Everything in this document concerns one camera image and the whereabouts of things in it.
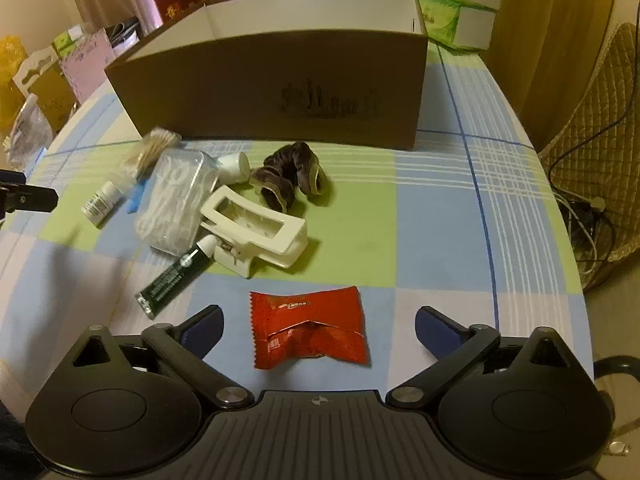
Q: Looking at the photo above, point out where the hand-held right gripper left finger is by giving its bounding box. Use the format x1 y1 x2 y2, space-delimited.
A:
69 304 250 409

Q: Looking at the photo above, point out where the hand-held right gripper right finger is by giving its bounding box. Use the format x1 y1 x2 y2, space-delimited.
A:
387 305 573 408

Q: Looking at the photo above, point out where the small green tissue pack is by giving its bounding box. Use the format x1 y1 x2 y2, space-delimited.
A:
52 30 87 59

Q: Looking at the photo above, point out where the pack of wooden cotton swabs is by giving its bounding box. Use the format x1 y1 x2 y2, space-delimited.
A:
120 128 182 183

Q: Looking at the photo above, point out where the small white bottle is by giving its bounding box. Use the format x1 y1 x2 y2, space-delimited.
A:
82 181 125 227

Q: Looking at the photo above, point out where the white hair claw clip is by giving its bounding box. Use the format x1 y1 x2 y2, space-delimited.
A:
200 185 309 279

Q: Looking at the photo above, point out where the dark folder stack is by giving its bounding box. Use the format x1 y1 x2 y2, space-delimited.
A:
109 16 144 47

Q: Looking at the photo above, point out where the dark green tube white cap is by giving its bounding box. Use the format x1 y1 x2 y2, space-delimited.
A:
136 235 218 318

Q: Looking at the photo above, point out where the brown cardboard box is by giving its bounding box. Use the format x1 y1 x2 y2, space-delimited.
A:
103 0 430 152

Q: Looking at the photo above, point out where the plaid cloth covered desktop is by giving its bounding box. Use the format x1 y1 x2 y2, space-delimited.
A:
0 42 597 480

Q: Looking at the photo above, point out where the clear box of floss picks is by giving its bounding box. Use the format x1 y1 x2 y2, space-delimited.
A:
135 148 221 255

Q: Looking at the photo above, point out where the red snack packet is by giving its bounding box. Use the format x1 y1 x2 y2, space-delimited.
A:
248 286 372 371

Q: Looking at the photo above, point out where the clear bag of dark items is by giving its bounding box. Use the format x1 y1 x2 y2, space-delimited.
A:
9 95 54 171

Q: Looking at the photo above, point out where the brown velvet scrunchie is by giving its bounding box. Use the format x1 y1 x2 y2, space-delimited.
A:
248 141 328 212

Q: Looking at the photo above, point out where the white charger cable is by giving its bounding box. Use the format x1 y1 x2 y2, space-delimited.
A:
554 185 608 277

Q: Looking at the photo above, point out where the black cable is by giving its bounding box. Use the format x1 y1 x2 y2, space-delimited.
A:
544 102 640 163

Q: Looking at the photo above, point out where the quilted beige chair cover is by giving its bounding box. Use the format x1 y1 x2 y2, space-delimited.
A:
537 22 640 292

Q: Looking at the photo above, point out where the yellow packet white header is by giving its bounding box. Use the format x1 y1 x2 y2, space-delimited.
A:
12 47 77 131

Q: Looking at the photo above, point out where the yellow plastic bag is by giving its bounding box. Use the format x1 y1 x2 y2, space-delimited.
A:
0 35 29 132

